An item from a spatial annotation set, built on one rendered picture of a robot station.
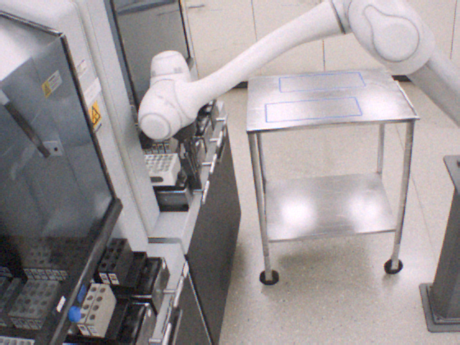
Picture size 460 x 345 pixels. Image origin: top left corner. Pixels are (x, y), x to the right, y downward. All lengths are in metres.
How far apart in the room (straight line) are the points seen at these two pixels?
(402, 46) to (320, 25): 0.27
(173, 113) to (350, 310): 1.27
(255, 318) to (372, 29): 1.40
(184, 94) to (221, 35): 2.58
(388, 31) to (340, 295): 1.38
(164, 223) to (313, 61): 2.50
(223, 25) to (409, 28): 2.76
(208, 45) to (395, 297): 2.45
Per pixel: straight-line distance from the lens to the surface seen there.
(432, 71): 1.05
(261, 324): 1.98
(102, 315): 1.02
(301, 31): 1.15
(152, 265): 1.15
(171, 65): 1.19
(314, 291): 2.08
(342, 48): 3.63
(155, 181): 1.44
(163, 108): 1.04
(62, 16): 0.95
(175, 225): 1.36
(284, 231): 1.95
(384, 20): 0.94
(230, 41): 3.64
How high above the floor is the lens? 1.61
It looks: 35 degrees down
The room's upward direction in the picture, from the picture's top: 10 degrees counter-clockwise
